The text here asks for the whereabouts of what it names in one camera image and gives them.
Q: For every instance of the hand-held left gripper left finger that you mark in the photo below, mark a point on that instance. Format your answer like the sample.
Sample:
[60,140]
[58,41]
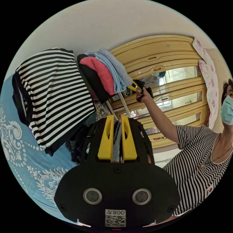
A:
[106,142]

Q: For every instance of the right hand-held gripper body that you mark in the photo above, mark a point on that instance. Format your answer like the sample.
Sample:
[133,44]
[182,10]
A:
[140,85]

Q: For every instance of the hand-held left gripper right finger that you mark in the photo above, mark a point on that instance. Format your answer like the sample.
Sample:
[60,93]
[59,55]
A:
[128,143]

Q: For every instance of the gray sweater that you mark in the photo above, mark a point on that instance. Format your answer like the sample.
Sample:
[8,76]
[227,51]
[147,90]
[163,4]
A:
[114,63]

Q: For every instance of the person's right forearm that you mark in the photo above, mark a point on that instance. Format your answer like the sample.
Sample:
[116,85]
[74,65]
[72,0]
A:
[162,118]

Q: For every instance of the person's right hand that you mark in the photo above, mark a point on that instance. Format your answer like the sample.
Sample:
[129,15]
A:
[146,96]

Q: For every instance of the heap of dark clothes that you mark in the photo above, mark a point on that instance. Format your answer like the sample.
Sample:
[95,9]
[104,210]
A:
[78,145]

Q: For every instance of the yellow cupboard with mirrors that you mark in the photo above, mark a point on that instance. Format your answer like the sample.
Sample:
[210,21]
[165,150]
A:
[163,49]

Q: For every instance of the person's body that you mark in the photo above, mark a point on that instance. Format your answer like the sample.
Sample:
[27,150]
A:
[196,160]

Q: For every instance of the pile of striped clothes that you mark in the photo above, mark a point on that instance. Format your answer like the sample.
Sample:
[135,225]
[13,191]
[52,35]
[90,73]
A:
[52,94]

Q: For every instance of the bed with blue printed sheet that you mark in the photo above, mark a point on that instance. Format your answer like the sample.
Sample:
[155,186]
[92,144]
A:
[11,105]

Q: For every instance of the white tube frame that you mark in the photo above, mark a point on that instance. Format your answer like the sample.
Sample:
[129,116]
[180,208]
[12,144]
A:
[122,104]

